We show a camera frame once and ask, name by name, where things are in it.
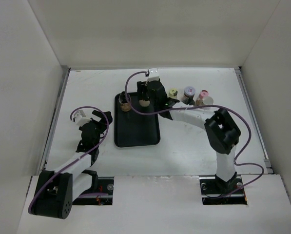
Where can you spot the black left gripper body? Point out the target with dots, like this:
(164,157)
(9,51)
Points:
(100,128)

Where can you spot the black rectangular plastic tray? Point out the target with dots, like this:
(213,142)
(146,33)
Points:
(132,129)

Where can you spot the grey lid red label jar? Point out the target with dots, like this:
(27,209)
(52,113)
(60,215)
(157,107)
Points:
(188,95)

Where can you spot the yellow lid spice bottle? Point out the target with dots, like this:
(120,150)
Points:
(172,93)

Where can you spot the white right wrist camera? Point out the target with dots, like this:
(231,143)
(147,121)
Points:
(152,74)

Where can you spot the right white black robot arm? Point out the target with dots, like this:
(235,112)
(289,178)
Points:
(222,132)

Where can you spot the clear dome lid spice bottle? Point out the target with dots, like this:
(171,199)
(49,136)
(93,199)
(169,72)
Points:
(144,101)

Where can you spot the metal table rail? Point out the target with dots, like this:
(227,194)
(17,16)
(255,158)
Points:
(54,120)
(256,129)

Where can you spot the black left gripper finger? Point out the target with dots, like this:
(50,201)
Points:
(98,114)
(106,118)

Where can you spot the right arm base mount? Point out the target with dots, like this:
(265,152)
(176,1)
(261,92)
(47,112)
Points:
(217,192)

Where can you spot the black cap sauce bottle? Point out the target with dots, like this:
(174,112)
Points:
(124,102)

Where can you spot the right metal table rail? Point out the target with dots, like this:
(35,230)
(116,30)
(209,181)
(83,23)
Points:
(256,129)

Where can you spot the white lid blue band bottle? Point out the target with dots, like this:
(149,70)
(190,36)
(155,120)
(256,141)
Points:
(206,101)

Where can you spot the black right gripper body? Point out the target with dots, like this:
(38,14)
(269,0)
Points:
(155,105)

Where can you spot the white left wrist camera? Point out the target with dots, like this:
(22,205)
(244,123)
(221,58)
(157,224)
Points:
(80,118)

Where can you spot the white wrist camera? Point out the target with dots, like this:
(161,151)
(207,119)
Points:
(152,74)
(80,118)

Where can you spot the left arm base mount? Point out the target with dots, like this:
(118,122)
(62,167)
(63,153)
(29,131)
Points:
(100,194)

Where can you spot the left metal table rail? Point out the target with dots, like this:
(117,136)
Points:
(54,120)

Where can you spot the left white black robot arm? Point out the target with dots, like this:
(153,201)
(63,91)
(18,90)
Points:
(73,182)

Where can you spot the pink lid spice bottle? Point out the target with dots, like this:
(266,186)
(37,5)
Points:
(199,99)

